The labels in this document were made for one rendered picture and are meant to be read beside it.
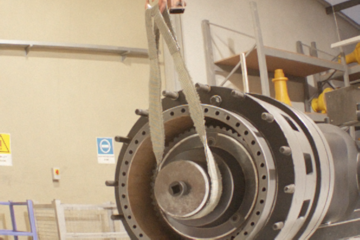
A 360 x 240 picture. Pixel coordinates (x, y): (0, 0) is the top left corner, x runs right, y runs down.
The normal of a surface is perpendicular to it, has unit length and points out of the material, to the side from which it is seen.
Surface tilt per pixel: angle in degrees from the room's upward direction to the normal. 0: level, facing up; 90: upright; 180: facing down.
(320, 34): 90
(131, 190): 94
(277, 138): 90
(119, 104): 90
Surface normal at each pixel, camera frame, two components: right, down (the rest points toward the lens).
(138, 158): 0.80, 0.38
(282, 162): -0.45, -0.11
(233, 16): 0.59, -0.18
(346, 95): -0.80, -0.04
